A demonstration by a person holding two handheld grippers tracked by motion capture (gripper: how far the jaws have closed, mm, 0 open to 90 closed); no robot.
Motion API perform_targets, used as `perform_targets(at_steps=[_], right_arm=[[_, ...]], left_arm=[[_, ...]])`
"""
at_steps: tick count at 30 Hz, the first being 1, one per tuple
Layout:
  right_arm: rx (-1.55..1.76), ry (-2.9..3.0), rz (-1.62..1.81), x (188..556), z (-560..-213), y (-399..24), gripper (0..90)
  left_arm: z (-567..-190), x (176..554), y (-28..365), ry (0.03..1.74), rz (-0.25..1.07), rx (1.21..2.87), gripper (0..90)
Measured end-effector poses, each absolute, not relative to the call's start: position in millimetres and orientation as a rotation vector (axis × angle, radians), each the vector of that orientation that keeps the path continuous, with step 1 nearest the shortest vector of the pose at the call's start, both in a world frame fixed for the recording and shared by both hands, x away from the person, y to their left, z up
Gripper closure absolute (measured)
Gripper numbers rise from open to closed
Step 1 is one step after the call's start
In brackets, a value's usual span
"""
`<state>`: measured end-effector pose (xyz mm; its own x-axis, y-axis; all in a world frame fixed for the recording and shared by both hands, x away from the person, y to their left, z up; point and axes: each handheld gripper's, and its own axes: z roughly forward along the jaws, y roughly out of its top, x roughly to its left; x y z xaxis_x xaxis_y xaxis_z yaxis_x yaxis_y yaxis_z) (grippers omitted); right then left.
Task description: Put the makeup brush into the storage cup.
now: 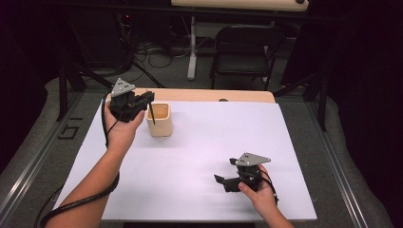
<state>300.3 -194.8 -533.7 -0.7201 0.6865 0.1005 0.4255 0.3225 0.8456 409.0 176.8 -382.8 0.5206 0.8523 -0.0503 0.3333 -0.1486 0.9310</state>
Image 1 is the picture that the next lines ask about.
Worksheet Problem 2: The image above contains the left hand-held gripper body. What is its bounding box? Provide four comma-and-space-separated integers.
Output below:
108, 77, 150, 124

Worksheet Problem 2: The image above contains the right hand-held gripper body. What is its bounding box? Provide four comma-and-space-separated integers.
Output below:
222, 152, 272, 193

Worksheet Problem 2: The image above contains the dark blue paintbrush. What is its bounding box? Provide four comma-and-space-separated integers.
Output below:
148, 101, 157, 125

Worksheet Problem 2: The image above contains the beige square cup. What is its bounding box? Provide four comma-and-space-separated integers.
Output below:
145, 102, 174, 138

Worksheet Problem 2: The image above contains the person's left hand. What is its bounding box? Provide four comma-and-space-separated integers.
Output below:
104, 102, 146, 153

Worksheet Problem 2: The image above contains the person's right hand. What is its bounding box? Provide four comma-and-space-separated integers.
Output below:
238, 163, 278, 217

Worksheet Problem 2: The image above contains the white paper sheet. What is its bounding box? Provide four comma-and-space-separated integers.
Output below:
53, 98, 317, 221

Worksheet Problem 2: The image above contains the white desk leg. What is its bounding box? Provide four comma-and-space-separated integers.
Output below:
186, 15, 198, 81

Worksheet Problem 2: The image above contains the light wooden table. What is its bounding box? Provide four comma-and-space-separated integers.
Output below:
106, 87, 277, 104

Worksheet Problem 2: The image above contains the black metal stand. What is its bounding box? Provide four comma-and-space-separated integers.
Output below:
274, 71, 329, 132
56, 60, 117, 123

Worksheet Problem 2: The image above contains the black folding chair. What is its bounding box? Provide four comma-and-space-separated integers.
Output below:
209, 24, 286, 91

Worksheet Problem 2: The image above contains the beige background desk top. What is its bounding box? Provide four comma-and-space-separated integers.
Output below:
170, 0, 309, 12

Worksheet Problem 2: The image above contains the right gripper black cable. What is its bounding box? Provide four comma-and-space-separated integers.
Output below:
259, 169, 279, 204

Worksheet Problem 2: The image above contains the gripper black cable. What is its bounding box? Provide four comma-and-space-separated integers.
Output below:
259, 169, 279, 204
37, 89, 121, 228

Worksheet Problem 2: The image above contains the tangle of floor cables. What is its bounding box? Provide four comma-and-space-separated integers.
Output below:
118, 12, 193, 89

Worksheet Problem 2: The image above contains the aluminium rail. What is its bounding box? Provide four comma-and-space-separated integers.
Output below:
0, 91, 84, 224
305, 101, 370, 228

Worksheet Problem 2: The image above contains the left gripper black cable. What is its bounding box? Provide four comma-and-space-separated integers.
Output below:
37, 89, 121, 228

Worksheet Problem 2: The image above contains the thin black floor cable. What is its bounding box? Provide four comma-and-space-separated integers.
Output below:
32, 184, 65, 227

